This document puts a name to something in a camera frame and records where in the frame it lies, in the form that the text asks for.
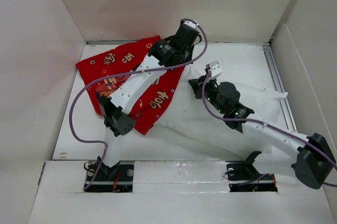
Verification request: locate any aluminium rail right side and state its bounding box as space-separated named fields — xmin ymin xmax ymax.
xmin=262 ymin=43 xmax=297 ymax=132

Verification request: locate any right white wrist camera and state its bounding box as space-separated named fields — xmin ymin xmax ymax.
xmin=205 ymin=61 xmax=223 ymax=80

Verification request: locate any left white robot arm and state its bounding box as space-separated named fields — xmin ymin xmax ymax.
xmin=98 ymin=20 xmax=205 ymax=180

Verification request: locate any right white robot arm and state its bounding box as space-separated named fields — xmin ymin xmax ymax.
xmin=189 ymin=74 xmax=336 ymax=189

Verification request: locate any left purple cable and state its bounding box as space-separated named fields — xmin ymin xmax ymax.
xmin=70 ymin=18 xmax=209 ymax=190

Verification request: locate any white pillow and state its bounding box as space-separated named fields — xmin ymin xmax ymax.
xmin=154 ymin=66 xmax=288 ymax=158

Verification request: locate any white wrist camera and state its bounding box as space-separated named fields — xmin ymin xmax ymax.
xmin=182 ymin=20 xmax=199 ymax=29
xmin=205 ymin=61 xmax=223 ymax=80

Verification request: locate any white taped foam block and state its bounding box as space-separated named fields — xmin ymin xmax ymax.
xmin=133 ymin=160 xmax=230 ymax=194

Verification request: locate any red cartoon print pillowcase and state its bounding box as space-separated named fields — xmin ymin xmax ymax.
xmin=76 ymin=35 xmax=184 ymax=135

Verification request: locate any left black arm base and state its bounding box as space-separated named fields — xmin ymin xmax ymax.
xmin=84 ymin=157 xmax=134 ymax=193

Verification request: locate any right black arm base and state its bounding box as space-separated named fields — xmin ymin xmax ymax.
xmin=223 ymin=151 xmax=278 ymax=192

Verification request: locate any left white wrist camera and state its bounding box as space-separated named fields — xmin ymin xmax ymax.
xmin=182 ymin=20 xmax=199 ymax=29

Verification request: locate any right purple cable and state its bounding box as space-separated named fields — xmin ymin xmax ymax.
xmin=201 ymin=72 xmax=337 ymax=187

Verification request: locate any purple cable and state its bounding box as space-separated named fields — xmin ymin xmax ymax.
xmin=201 ymin=72 xmax=337 ymax=187
xmin=70 ymin=18 xmax=209 ymax=190

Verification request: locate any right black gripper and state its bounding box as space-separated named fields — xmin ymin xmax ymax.
xmin=188 ymin=74 xmax=226 ymax=114

